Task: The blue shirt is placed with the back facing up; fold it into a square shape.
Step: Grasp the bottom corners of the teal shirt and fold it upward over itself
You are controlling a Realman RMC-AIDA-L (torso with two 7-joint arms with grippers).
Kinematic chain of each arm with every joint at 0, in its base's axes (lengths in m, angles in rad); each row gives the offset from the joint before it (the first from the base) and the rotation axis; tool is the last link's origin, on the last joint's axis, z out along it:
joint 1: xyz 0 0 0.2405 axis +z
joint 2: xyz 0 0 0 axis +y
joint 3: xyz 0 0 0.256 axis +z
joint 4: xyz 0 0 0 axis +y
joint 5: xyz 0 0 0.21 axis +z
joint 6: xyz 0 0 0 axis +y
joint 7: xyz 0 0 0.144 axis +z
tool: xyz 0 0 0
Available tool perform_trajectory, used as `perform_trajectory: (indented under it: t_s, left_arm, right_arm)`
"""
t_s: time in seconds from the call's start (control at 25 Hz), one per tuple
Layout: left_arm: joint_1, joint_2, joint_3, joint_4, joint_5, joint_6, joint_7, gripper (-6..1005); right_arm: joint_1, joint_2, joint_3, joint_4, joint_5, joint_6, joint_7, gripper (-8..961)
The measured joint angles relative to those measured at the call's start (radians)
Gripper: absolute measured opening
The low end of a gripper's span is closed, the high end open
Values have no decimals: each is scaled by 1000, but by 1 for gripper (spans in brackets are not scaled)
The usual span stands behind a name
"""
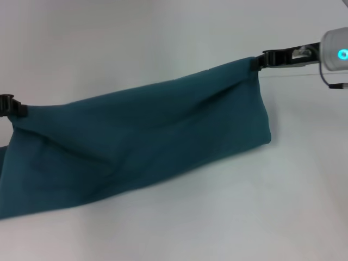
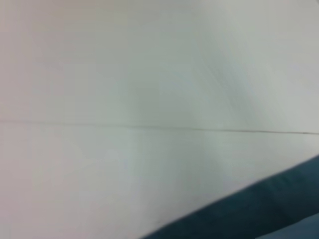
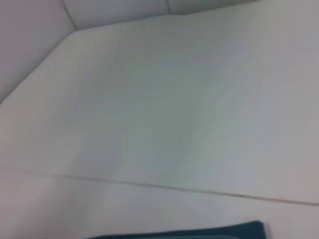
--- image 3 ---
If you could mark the teal blue shirt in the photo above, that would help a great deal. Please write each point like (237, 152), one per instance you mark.
(199, 233)

